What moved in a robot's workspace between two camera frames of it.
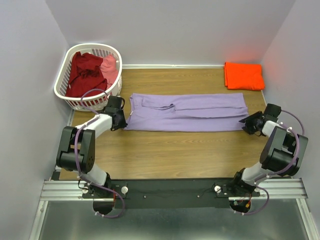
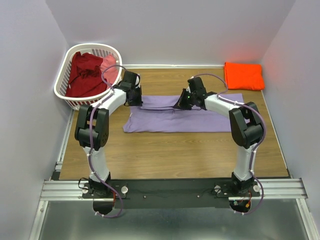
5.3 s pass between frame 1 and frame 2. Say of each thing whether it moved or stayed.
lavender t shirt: stayed
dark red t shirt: stayed
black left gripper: moved
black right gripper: moved
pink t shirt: stayed
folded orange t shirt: stayed
